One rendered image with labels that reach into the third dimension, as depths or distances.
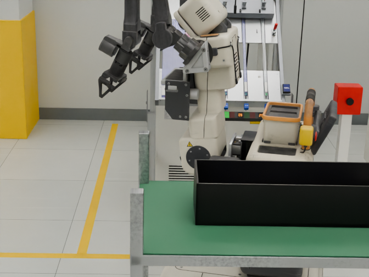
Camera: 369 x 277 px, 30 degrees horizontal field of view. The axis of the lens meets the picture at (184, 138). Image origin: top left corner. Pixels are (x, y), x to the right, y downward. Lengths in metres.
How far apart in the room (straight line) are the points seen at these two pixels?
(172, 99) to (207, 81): 0.16
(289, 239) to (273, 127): 1.12
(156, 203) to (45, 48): 3.98
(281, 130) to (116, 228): 1.45
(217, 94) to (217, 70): 0.10
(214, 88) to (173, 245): 1.25
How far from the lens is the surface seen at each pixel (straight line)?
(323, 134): 2.72
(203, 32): 2.71
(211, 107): 2.80
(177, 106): 2.76
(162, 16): 2.59
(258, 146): 2.74
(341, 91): 3.92
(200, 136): 2.80
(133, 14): 2.62
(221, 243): 1.64
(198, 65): 2.59
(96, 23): 5.62
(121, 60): 2.66
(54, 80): 5.76
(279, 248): 1.64
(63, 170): 4.72
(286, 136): 2.76
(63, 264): 3.54
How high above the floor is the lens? 1.69
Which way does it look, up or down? 18 degrees down
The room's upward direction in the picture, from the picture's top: 1 degrees clockwise
